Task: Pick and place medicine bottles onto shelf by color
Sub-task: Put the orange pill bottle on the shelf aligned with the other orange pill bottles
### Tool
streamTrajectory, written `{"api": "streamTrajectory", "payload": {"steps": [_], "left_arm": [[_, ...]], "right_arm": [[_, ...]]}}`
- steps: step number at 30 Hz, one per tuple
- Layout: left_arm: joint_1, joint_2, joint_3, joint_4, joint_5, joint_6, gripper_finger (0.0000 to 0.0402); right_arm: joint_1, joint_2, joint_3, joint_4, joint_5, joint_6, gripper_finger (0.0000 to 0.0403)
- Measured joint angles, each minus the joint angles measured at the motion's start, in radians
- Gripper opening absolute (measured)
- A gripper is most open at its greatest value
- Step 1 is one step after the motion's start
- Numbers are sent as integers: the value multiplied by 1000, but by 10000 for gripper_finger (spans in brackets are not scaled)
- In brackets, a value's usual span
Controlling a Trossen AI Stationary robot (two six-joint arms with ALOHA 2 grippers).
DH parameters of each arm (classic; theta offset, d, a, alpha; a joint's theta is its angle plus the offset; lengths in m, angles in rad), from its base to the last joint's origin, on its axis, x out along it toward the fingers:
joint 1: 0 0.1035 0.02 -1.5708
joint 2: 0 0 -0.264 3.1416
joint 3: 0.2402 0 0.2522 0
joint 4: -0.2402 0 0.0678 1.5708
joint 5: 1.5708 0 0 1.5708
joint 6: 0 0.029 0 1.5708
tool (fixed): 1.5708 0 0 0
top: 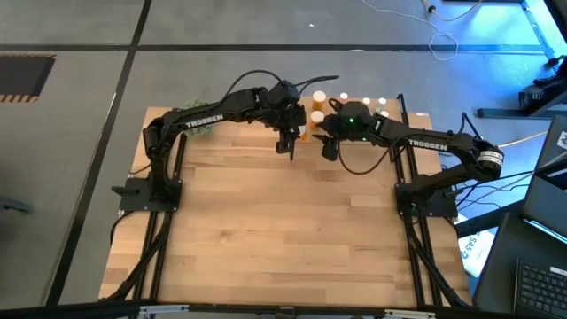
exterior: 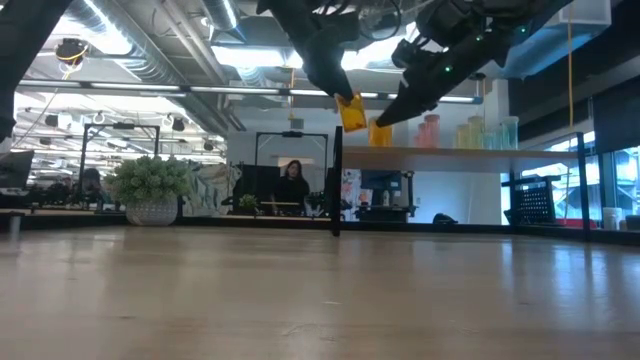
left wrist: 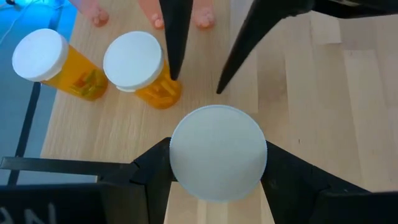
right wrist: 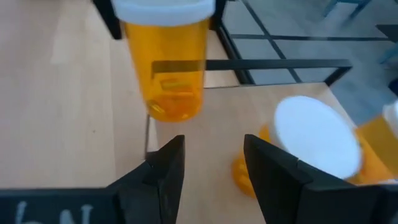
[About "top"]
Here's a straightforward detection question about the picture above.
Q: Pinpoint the green plant in white pot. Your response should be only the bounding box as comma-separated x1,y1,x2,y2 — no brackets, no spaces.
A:
179,98,214,137

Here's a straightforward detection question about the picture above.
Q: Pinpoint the orange floor cable black plug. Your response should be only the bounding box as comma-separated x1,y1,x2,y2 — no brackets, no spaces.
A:
419,0,485,22

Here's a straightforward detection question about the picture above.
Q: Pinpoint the wooden shelf black frame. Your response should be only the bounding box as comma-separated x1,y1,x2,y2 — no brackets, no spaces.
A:
290,89,417,161

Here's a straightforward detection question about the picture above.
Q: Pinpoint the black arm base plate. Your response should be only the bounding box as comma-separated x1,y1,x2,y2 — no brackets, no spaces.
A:
394,182,460,219
110,175,183,213

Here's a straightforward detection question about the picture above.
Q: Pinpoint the black diagonal frame brace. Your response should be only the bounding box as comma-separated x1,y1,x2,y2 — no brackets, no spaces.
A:
105,230,167,302
409,230,471,307

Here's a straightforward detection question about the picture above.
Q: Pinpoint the white paper sheet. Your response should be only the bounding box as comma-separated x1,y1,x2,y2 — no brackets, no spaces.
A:
455,212,497,279

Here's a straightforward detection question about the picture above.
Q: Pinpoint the silver aluminium bracket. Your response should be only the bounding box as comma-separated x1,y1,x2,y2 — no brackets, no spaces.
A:
139,304,190,315
384,308,436,319

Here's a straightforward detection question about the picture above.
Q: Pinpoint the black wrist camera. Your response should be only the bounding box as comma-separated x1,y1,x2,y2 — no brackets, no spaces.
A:
321,142,341,163
275,131,297,155

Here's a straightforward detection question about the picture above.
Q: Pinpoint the dark laptop with keyboard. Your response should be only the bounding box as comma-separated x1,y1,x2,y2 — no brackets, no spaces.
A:
470,211,567,319

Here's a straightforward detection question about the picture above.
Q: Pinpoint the person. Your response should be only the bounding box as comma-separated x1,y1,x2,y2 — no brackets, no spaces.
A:
517,53,567,110

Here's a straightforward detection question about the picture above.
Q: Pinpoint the grey laptop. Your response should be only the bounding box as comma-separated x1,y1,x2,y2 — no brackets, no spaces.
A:
524,115,567,243

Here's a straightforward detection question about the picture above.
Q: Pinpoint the white floor cable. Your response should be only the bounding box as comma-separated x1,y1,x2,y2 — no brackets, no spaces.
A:
359,0,459,62

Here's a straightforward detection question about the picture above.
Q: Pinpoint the black desk leg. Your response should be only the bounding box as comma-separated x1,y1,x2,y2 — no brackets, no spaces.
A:
454,198,528,239

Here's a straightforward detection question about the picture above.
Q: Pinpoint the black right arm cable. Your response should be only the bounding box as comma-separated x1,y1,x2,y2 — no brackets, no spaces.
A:
459,112,484,141

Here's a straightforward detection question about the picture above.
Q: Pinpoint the pale power cable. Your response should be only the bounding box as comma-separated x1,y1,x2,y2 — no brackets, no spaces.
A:
498,129,550,148

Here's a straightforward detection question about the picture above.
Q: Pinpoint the black desk leg frame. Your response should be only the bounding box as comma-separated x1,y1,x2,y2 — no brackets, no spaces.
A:
476,37,567,120

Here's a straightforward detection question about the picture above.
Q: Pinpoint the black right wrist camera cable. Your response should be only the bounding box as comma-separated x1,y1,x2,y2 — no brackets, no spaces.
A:
336,135,416,176

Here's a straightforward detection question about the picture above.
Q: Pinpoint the grey floor object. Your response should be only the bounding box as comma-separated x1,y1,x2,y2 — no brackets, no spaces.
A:
0,193,35,214

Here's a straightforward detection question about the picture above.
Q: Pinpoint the black aluminium frame rail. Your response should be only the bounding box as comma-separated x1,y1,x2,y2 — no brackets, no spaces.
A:
131,150,172,302
0,299,475,319
150,132,187,303
389,145,429,307
418,215,445,307

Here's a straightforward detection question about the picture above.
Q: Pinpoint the black power cable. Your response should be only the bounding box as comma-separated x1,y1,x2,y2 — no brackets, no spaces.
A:
455,169,540,196

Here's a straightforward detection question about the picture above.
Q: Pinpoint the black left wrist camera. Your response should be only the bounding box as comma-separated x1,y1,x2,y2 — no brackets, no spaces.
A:
275,131,297,155

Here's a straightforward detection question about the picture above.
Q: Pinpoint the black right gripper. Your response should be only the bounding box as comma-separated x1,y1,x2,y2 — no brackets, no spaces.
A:
311,99,376,145

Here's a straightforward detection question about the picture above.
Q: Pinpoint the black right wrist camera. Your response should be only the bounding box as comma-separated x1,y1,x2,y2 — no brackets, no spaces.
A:
321,142,341,163

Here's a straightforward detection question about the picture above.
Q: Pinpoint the dark hatch with hazard stripes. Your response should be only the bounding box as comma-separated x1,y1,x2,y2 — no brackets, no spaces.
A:
0,53,58,105

